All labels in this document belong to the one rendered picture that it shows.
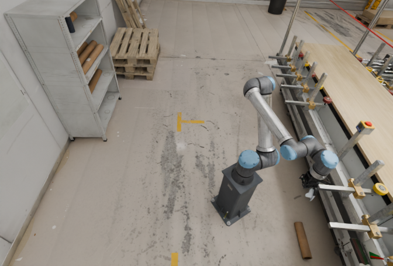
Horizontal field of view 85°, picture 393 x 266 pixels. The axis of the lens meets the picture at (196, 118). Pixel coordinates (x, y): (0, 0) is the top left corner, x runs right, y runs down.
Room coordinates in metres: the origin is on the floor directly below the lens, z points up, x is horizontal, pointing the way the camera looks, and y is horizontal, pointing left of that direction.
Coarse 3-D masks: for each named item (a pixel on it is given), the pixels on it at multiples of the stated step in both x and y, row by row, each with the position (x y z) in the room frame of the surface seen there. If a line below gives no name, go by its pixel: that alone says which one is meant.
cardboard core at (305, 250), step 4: (296, 224) 0.85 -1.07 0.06; (300, 224) 0.85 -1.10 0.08; (296, 228) 0.82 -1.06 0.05; (300, 228) 0.81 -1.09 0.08; (300, 232) 0.78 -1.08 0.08; (304, 232) 0.78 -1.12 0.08; (300, 236) 0.74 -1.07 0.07; (304, 236) 0.74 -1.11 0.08; (300, 240) 0.71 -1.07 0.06; (304, 240) 0.71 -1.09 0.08; (300, 244) 0.68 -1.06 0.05; (304, 244) 0.67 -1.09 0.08; (308, 244) 0.68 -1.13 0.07; (304, 248) 0.64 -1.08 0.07; (308, 248) 0.64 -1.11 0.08; (304, 252) 0.61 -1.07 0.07; (308, 252) 0.61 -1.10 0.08; (304, 256) 0.58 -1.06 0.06; (308, 256) 0.58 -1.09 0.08
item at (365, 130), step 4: (360, 120) 1.15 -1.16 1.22; (364, 124) 1.12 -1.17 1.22; (372, 124) 1.12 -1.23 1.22; (356, 128) 1.14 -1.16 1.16; (364, 128) 1.09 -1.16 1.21; (368, 128) 1.08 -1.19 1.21; (372, 128) 1.08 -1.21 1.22; (360, 132) 1.09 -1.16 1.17; (364, 132) 1.08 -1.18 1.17; (368, 132) 1.08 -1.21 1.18
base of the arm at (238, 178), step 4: (232, 172) 1.02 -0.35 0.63; (236, 172) 0.98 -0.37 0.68; (232, 176) 0.99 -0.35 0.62; (236, 176) 0.97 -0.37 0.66; (240, 176) 0.95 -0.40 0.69; (252, 176) 0.97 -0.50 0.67; (236, 180) 0.95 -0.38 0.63; (240, 180) 0.94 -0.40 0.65; (244, 180) 0.93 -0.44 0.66; (248, 180) 0.94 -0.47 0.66; (252, 180) 0.96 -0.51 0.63; (240, 184) 0.92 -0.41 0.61; (244, 184) 0.92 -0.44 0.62; (248, 184) 0.93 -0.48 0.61
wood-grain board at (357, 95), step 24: (312, 48) 3.03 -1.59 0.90; (336, 48) 3.11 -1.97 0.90; (336, 72) 2.38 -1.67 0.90; (360, 72) 2.43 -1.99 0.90; (336, 96) 1.88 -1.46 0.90; (360, 96) 1.91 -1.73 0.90; (384, 96) 1.95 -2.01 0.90; (384, 120) 1.55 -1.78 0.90; (360, 144) 1.22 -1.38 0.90; (384, 144) 1.24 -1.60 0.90; (384, 168) 0.99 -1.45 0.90
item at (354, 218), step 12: (288, 84) 2.41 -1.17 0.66; (300, 96) 2.09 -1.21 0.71; (300, 108) 1.90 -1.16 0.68; (312, 120) 1.69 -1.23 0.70; (312, 132) 1.51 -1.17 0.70; (324, 144) 1.36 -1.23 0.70; (336, 180) 0.98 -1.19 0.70; (336, 192) 0.88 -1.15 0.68; (336, 204) 0.81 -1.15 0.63; (348, 204) 0.78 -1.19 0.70; (348, 216) 0.69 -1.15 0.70; (360, 240) 0.53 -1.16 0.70
